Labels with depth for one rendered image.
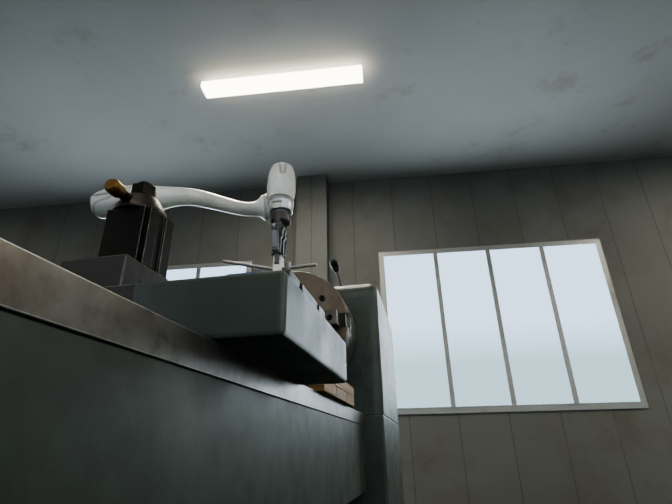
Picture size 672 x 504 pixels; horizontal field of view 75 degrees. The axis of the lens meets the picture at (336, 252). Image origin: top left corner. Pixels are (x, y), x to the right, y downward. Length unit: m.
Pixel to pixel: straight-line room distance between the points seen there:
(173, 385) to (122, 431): 0.06
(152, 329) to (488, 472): 3.76
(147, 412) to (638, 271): 4.58
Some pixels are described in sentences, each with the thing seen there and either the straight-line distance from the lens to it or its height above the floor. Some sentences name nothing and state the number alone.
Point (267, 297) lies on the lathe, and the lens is 0.38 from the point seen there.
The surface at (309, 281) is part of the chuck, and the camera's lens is 1.21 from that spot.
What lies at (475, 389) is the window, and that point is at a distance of 3.98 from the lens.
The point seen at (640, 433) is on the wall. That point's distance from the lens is 4.36.
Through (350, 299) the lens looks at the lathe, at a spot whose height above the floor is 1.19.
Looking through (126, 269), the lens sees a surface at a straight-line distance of 0.64.
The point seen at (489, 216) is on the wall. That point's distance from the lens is 4.55.
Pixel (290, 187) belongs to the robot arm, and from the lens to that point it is 1.62.
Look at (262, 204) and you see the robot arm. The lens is 1.74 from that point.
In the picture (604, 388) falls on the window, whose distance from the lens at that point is 4.28.
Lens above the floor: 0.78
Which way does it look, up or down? 24 degrees up
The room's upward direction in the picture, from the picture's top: 1 degrees counter-clockwise
